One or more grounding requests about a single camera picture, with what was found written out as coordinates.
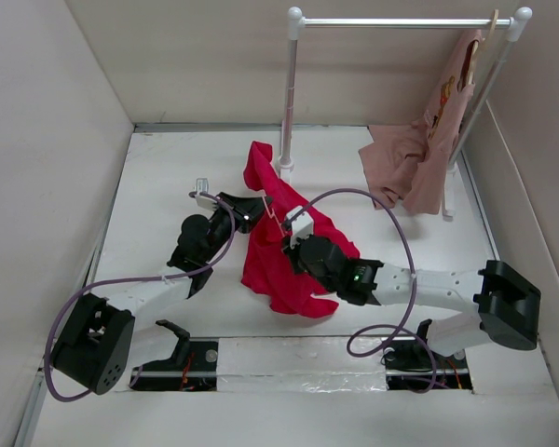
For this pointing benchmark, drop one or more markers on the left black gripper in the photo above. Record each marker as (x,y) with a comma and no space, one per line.
(247,211)

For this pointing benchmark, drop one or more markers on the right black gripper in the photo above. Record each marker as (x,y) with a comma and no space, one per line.
(292,253)

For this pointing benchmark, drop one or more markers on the pink wire hanger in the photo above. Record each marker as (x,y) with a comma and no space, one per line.
(275,228)

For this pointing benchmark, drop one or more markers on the red t shirt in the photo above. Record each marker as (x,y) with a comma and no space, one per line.
(267,270)

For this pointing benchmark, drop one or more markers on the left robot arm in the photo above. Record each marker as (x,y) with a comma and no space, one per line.
(91,339)

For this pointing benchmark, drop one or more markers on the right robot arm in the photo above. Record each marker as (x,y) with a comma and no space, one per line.
(494,304)

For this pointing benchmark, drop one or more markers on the pink shirt on floor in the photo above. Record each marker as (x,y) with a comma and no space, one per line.
(391,160)

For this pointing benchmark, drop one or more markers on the hanging pink printed shirt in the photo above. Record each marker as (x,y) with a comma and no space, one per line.
(446,107)

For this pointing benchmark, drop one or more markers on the wooden hanger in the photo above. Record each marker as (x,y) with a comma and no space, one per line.
(479,47)

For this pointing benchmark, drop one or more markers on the white clothes rack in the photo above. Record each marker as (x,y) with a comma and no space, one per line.
(512,26)

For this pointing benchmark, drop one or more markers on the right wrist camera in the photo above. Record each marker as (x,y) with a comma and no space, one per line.
(299,224)

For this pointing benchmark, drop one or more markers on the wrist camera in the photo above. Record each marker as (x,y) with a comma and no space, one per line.
(299,224)
(204,191)

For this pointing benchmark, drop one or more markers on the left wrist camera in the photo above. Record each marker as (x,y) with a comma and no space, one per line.
(204,191)

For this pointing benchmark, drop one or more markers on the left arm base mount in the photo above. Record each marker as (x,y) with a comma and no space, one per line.
(167,358)

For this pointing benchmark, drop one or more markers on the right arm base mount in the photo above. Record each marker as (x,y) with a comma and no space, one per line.
(409,367)

